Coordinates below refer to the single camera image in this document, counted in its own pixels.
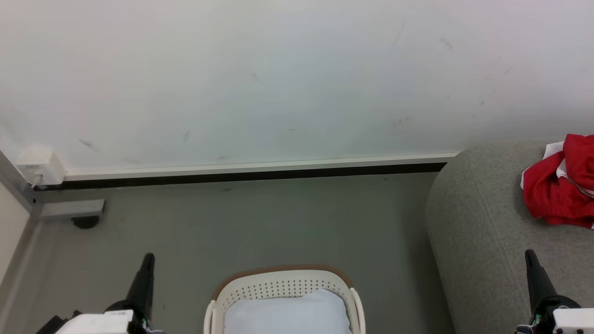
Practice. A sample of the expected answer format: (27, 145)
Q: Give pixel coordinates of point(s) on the white wall outlet box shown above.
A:
(39, 164)

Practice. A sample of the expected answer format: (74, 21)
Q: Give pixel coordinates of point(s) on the grey metal frame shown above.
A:
(69, 208)

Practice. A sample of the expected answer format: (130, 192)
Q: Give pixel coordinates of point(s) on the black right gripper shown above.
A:
(573, 322)

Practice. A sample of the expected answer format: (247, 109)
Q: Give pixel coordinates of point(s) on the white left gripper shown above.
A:
(100, 322)

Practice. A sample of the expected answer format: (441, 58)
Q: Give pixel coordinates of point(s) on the cream laundry basket brown rim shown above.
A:
(283, 280)

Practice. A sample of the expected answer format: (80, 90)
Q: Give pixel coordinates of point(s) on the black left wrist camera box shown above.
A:
(53, 325)

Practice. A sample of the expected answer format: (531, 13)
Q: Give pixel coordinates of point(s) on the red and white garment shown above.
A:
(554, 195)

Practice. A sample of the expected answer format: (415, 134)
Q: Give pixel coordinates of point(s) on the grey fabric sofa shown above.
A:
(487, 241)

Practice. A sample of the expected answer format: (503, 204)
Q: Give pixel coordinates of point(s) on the pale blue cloth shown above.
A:
(287, 315)

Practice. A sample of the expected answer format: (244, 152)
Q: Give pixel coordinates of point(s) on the black round frame foot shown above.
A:
(86, 222)

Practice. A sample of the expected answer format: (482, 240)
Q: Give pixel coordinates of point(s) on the white and black baseboard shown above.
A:
(255, 170)

